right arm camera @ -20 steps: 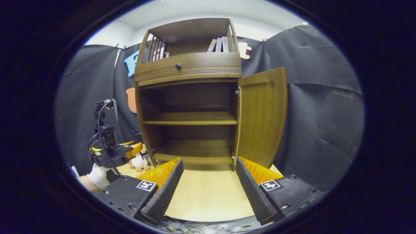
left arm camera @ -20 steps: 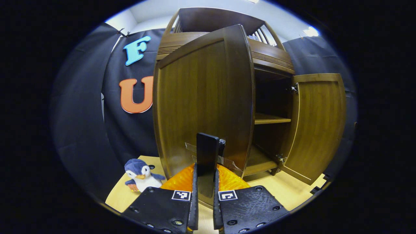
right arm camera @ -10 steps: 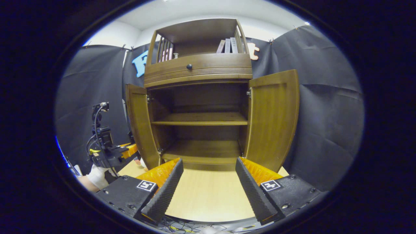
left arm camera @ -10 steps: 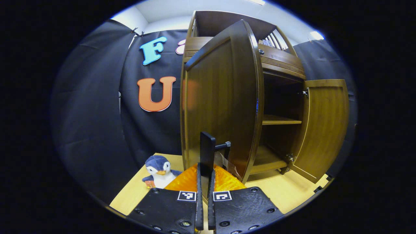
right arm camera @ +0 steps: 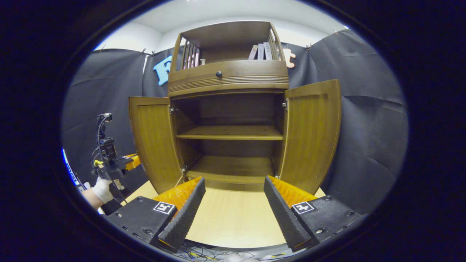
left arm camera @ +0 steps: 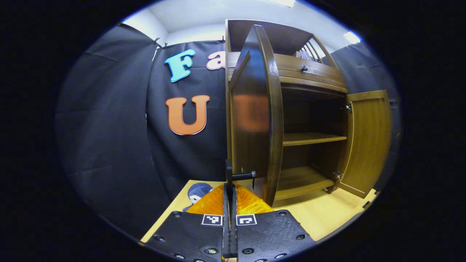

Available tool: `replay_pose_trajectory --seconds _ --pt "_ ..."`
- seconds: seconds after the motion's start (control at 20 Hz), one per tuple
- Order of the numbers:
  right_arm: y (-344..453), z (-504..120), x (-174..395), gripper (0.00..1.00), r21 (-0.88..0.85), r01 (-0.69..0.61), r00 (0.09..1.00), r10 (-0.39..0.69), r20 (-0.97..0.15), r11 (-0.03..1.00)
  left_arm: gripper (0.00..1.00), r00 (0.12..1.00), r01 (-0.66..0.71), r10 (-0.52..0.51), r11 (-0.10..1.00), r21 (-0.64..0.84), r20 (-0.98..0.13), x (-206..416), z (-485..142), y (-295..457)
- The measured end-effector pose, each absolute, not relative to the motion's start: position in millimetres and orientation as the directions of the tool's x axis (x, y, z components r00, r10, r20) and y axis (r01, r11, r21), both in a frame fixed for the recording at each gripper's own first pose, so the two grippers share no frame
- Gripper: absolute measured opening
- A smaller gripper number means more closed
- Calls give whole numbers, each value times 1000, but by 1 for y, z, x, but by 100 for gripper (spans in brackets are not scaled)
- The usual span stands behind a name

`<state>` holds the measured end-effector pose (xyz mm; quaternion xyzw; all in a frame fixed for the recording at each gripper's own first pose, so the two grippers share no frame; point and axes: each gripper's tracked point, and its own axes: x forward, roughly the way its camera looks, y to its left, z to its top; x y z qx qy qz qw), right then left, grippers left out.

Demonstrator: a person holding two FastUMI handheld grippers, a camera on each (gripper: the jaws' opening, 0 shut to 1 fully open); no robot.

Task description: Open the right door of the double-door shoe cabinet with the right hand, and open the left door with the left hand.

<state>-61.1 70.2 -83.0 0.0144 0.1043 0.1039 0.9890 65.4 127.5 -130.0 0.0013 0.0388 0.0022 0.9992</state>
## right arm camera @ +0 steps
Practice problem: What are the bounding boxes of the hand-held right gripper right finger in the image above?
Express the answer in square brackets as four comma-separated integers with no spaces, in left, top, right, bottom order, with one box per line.
[264,175,361,253]

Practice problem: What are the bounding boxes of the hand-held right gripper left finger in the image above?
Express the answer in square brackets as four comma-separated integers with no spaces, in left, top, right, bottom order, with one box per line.
[106,176,206,253]

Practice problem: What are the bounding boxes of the wooden cabinet door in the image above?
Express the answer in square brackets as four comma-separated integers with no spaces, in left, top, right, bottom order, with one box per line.
[128,96,184,194]
[279,79,342,195]

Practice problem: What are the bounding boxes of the wooden double-door shoe cabinet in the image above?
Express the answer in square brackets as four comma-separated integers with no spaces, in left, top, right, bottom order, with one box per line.
[128,21,342,195]

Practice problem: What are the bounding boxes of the wooden inner shelf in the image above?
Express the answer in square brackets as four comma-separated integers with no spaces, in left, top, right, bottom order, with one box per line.
[176,126,284,141]

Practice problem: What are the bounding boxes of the black backdrop cloth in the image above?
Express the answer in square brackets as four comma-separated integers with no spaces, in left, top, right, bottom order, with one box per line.
[61,28,409,215]

